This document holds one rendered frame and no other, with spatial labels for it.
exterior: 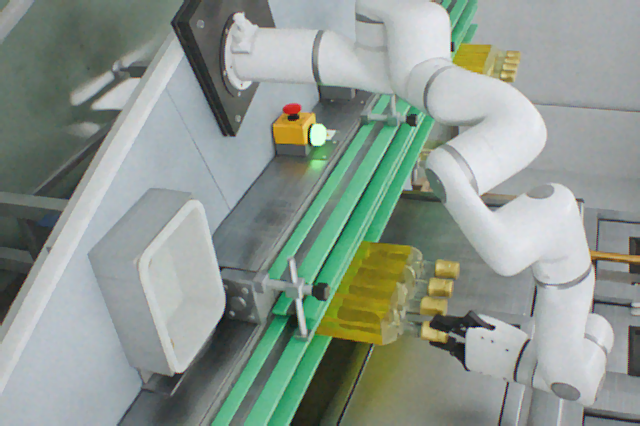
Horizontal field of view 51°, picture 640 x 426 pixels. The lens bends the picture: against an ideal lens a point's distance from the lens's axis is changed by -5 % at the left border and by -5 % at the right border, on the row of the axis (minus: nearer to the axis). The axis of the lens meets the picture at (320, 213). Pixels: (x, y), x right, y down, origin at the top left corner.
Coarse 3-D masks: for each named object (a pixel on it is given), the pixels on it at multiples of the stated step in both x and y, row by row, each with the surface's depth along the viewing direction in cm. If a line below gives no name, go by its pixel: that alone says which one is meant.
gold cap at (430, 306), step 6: (426, 300) 126; (432, 300) 126; (438, 300) 125; (444, 300) 125; (420, 306) 126; (426, 306) 125; (432, 306) 125; (438, 306) 125; (444, 306) 125; (420, 312) 126; (426, 312) 126; (432, 312) 125; (438, 312) 125; (444, 312) 125
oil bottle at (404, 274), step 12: (360, 264) 136; (372, 264) 135; (384, 264) 135; (396, 264) 134; (360, 276) 133; (372, 276) 132; (384, 276) 132; (396, 276) 131; (408, 276) 131; (408, 288) 131
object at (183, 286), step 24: (192, 216) 105; (168, 240) 110; (192, 240) 108; (144, 264) 92; (168, 264) 111; (192, 264) 111; (216, 264) 111; (144, 288) 93; (168, 288) 111; (192, 288) 114; (216, 288) 113; (168, 312) 112; (192, 312) 114; (216, 312) 113; (168, 336) 99; (192, 336) 109; (168, 360) 101
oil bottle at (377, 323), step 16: (336, 304) 127; (352, 304) 126; (368, 304) 126; (384, 304) 125; (336, 320) 125; (352, 320) 123; (368, 320) 122; (384, 320) 122; (400, 320) 123; (336, 336) 127; (352, 336) 126; (368, 336) 124; (384, 336) 123
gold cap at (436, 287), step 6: (432, 282) 130; (438, 282) 130; (444, 282) 130; (450, 282) 130; (432, 288) 130; (438, 288) 130; (444, 288) 129; (450, 288) 129; (432, 294) 131; (438, 294) 130; (444, 294) 130; (450, 294) 129
